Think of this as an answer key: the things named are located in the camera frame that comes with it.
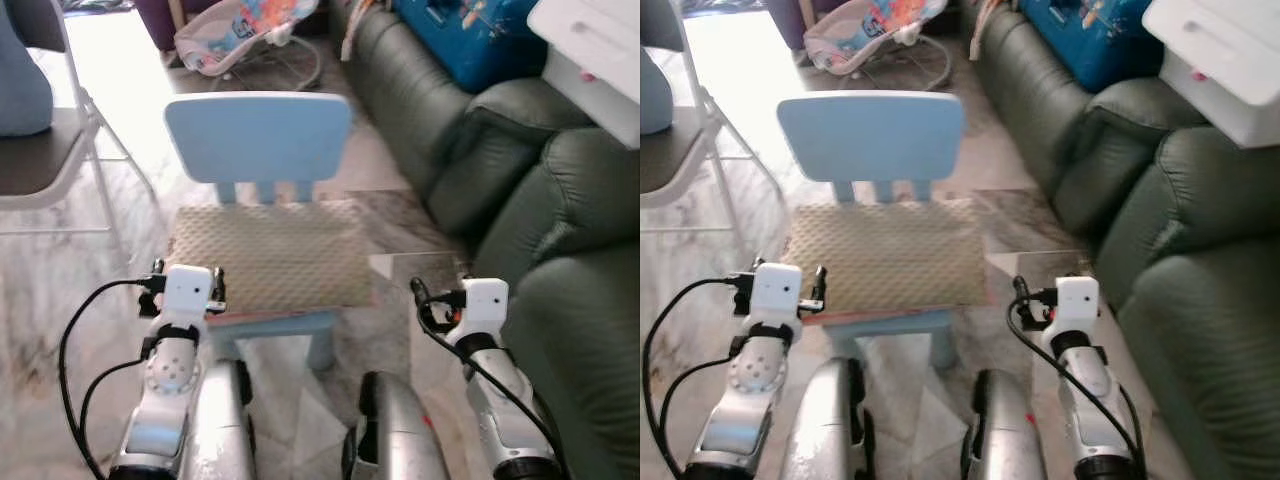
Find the bumpy textured pillow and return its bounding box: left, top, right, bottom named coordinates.
left=779, top=198, right=987, bottom=313
left=164, top=199, right=374, bottom=314

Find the dark green leather sofa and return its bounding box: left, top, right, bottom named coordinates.
left=330, top=0, right=641, bottom=480
left=962, top=0, right=1280, bottom=480

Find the silver right robot leg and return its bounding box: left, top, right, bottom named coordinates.
left=342, top=371, right=453, bottom=480
left=960, top=369, right=1039, bottom=480

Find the silver robot leg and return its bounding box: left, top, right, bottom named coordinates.
left=960, top=369, right=1039, bottom=480
left=342, top=371, right=453, bottom=480
left=778, top=357, right=873, bottom=480
left=183, top=357, right=257, bottom=480

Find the silver left robot leg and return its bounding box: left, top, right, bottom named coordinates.
left=778, top=357, right=873, bottom=480
left=183, top=357, right=257, bottom=480

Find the white folding chair dark seat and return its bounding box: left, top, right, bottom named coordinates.
left=640, top=0, right=787, bottom=263
left=0, top=0, right=161, bottom=263

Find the light blue child chair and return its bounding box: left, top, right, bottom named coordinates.
left=164, top=91, right=354, bottom=374
left=776, top=91, right=967, bottom=374

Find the grey-blue cushion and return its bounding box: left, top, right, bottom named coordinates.
left=0, top=8, right=54, bottom=139
left=640, top=45, right=674, bottom=137

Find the blue hard case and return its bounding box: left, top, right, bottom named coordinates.
left=1018, top=0, right=1167, bottom=94
left=392, top=0, right=547, bottom=94

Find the purple furniture piece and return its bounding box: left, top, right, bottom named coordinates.
left=777, top=0, right=817, bottom=53
left=134, top=0, right=187, bottom=53

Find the colourful baby bouncer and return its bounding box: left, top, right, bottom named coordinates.
left=174, top=0, right=324, bottom=92
left=802, top=0, right=954, bottom=92

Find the white plastic drawer box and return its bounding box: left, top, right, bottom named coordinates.
left=526, top=0, right=641, bottom=150
left=1141, top=0, right=1280, bottom=150

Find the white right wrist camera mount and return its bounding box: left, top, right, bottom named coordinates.
left=1049, top=276, right=1100, bottom=335
left=460, top=278, right=510, bottom=338

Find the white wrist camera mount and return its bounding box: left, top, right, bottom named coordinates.
left=160, top=264, right=215, bottom=327
left=1049, top=276, right=1100, bottom=335
left=460, top=278, right=510, bottom=338
left=749, top=262, right=804, bottom=324

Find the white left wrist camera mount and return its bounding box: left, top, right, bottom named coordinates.
left=160, top=264, right=215, bottom=327
left=749, top=262, right=804, bottom=324

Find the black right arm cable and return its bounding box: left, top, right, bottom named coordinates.
left=411, top=278, right=563, bottom=471
left=1006, top=275, right=1149, bottom=471

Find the long black left arm cable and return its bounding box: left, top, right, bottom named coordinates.
left=642, top=277, right=749, bottom=479
left=57, top=279, right=163, bottom=480

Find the short black left arm cable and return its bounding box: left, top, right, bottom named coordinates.
left=662, top=354, right=739, bottom=467
left=78, top=355, right=153, bottom=463

